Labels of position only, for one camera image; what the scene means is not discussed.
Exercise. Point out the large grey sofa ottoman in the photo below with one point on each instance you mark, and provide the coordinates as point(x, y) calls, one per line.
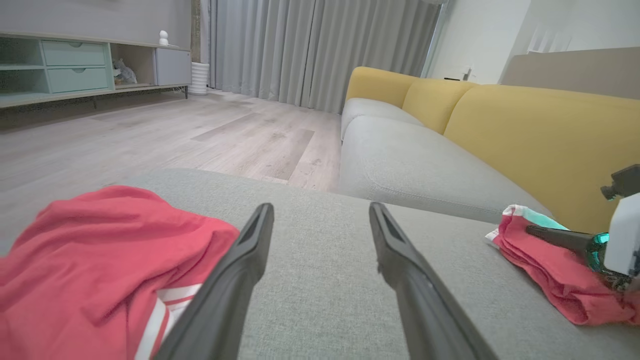
point(325, 260)

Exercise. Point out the mint green TV cabinet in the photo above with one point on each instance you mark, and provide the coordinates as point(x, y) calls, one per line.
point(135, 65)

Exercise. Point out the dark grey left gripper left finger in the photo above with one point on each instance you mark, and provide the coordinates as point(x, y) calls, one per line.
point(225, 300)

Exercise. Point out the taupe panel behind sofa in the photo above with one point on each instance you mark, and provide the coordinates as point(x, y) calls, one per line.
point(575, 72)

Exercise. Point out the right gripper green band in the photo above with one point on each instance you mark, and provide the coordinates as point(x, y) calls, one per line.
point(625, 240)

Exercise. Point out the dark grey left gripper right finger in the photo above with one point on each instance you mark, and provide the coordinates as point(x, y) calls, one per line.
point(425, 310)

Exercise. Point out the grey plush toy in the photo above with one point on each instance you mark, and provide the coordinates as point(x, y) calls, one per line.
point(124, 72)

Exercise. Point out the white slatted rack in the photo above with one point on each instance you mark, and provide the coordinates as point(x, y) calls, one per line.
point(547, 40)

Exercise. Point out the red basketball jersey white trim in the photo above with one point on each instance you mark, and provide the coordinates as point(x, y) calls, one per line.
point(90, 260)

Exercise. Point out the white ribbed cylinder appliance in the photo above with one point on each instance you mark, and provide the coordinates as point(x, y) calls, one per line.
point(199, 79)

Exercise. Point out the white cabinet door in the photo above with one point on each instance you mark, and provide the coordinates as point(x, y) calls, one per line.
point(173, 66)

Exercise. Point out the grey sofa seat cushion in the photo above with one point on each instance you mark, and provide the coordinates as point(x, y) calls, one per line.
point(370, 110)
point(425, 170)

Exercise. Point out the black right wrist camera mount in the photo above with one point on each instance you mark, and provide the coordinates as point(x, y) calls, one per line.
point(625, 182)

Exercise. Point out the mint green cabinet drawer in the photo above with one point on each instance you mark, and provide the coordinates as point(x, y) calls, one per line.
point(73, 53)
point(77, 80)

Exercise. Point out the yellow sofa back cushion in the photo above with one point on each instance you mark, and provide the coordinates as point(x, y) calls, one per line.
point(550, 140)
point(435, 102)
point(380, 85)

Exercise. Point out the grey pleated curtain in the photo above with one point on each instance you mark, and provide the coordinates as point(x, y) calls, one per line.
point(325, 50)

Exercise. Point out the small white figurine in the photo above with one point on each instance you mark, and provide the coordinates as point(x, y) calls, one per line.
point(163, 38)

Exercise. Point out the red shorts with elastic waist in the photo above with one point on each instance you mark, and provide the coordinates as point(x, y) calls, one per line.
point(550, 275)

